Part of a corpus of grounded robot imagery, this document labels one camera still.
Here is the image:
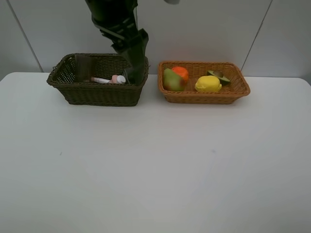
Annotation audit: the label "yellow lemon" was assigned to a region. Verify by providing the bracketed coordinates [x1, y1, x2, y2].
[195, 75, 222, 93]

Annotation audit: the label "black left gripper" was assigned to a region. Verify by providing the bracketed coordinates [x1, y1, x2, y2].
[92, 14, 149, 85]

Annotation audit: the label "pink bottle white cap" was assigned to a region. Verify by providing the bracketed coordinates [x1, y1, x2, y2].
[109, 75, 126, 84]

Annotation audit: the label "orange wicker basket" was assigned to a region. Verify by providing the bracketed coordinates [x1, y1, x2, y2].
[157, 61, 250, 104]

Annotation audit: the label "dark brown wicker basket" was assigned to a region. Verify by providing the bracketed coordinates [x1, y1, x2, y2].
[47, 53, 149, 107]

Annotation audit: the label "orange tangerine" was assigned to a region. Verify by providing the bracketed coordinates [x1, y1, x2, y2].
[172, 66, 189, 84]

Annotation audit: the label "white marker pen pink caps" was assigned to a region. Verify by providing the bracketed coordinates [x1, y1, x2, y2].
[90, 77, 111, 84]

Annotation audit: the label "halved avocado with pit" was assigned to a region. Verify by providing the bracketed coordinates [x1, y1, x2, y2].
[207, 70, 231, 86]

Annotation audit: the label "translucent purple plastic cup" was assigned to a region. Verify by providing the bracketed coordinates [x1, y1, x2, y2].
[75, 54, 95, 83]

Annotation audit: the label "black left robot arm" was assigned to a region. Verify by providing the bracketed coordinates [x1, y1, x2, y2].
[86, 0, 149, 85]

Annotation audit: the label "dark green pump bottle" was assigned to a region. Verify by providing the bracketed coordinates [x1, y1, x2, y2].
[123, 67, 136, 84]

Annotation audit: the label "green red pear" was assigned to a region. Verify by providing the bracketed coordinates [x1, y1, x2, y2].
[163, 68, 185, 92]

